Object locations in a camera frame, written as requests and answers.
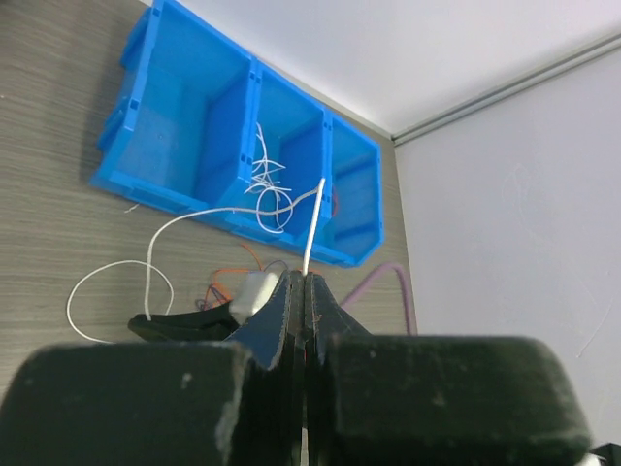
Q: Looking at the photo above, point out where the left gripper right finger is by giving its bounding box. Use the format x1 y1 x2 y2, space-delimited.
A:
305 274 592 465

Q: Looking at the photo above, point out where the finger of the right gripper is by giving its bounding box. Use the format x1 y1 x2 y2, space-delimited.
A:
127 304 240 342

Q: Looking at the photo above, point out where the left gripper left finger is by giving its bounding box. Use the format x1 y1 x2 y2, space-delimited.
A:
1 272 304 465

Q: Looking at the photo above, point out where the white wire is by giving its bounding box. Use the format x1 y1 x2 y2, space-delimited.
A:
66 177 327 344
244 122 295 234

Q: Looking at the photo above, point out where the blue three-compartment bin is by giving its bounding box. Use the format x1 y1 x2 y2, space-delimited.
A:
91 1 384 267

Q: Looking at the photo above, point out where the purple wire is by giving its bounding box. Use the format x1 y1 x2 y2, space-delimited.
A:
193 259 292 312

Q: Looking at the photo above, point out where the right corner aluminium post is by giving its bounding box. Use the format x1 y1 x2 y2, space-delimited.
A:
391 28 620 147

